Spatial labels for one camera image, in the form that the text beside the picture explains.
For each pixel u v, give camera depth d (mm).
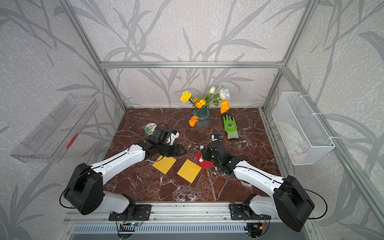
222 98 824
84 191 417
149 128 978
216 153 631
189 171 886
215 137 770
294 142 757
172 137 811
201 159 814
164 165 906
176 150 738
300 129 622
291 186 422
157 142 665
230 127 1079
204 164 894
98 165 461
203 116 1010
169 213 755
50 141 655
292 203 407
